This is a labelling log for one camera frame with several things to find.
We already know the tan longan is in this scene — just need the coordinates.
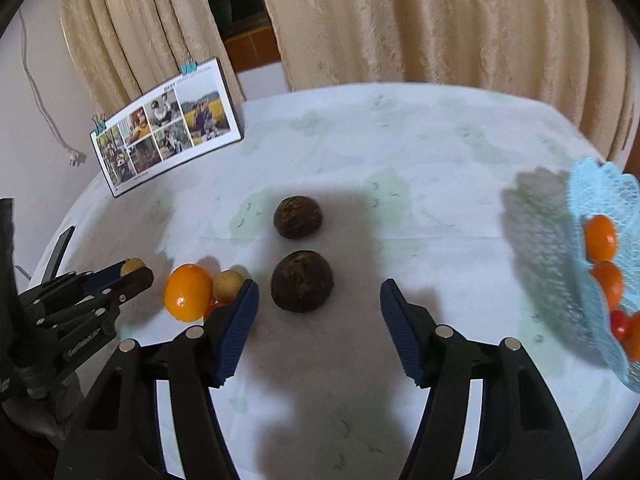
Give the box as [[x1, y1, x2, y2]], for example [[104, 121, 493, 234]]
[[120, 258, 145, 276], [213, 269, 245, 304]]

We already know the black smartphone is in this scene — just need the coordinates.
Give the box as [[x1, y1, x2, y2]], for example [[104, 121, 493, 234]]
[[41, 226, 75, 283]]

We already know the dark brown fruit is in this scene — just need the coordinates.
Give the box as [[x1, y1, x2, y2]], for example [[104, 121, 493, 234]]
[[273, 195, 323, 240], [270, 250, 334, 313]]

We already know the beige curtain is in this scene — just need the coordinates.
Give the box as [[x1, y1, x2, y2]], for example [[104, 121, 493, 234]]
[[58, 0, 244, 116], [265, 0, 639, 162]]

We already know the teal binder clip left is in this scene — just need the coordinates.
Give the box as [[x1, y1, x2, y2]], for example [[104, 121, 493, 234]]
[[92, 114, 107, 136]]

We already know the red cherry tomato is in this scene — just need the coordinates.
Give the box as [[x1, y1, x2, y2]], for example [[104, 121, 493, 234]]
[[203, 301, 227, 321], [610, 309, 629, 342]]

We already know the light blue lattice basket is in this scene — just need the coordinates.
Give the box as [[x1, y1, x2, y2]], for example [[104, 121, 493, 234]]
[[567, 158, 639, 392]]

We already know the teal binder clip right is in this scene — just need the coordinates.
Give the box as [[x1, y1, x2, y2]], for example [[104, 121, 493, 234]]
[[180, 58, 198, 77]]

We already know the white floral tablecloth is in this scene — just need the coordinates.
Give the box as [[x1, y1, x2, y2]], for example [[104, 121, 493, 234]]
[[29, 80, 640, 480]]

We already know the white power cable plug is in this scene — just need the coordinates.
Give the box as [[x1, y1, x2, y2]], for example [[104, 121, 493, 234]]
[[16, 8, 88, 168]]

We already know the large yellow-orange fruit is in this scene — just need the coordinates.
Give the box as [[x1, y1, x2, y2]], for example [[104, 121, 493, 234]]
[[163, 263, 214, 323]]

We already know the photo collage calendar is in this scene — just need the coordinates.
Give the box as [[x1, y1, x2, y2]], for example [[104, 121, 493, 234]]
[[90, 58, 243, 197]]

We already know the beige curtain right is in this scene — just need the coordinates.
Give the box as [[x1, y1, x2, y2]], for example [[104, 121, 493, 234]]
[[265, 0, 639, 162]]

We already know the beige curtain left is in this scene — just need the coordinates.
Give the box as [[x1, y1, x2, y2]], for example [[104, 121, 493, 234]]
[[58, 0, 244, 116]]

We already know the grey gloved left hand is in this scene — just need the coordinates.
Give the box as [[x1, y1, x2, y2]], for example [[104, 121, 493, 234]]
[[1, 198, 82, 479]]

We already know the teal binder clip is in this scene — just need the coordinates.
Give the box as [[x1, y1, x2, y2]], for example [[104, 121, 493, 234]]
[[92, 114, 107, 136], [180, 58, 198, 77]]

